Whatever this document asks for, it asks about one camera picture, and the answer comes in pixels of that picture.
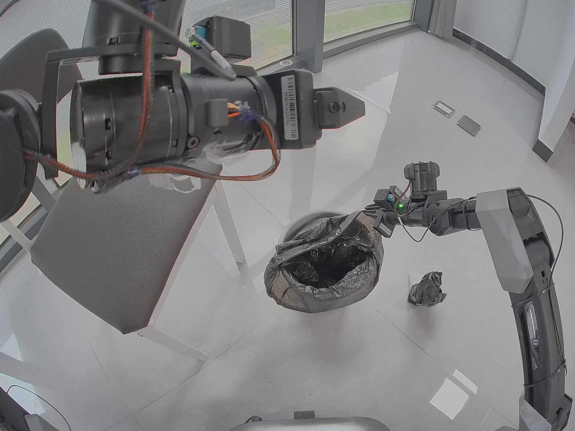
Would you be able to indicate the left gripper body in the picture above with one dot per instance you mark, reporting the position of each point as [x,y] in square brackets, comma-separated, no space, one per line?
[269,110]

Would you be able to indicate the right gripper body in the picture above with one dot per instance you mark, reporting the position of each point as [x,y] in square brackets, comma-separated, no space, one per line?
[387,222]

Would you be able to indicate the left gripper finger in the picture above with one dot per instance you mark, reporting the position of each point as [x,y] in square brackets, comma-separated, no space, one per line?
[341,108]

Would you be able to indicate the black plastic bag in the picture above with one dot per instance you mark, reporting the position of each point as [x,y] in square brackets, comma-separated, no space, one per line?
[323,263]

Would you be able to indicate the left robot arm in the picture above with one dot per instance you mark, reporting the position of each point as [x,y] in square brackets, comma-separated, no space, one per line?
[121,124]

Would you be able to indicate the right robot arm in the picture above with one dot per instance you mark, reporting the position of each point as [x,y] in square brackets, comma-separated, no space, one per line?
[512,249]

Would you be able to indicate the crumpled black plastic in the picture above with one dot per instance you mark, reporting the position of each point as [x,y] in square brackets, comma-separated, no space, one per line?
[426,290]

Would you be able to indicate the white trash bin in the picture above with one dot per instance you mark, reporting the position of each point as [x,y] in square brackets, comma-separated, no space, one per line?
[305,225]

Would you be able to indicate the pale grey curtain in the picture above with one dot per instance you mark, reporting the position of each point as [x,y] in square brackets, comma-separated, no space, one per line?
[442,2]

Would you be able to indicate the grey chair with white legs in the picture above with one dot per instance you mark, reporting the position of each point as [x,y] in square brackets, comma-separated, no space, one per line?
[121,245]

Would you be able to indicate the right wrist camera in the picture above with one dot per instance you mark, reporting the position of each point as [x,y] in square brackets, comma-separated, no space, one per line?
[386,197]

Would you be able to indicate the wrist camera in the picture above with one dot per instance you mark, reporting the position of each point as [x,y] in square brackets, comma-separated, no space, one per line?
[229,38]
[386,197]

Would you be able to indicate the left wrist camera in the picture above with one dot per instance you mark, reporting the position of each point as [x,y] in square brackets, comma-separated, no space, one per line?
[229,38]

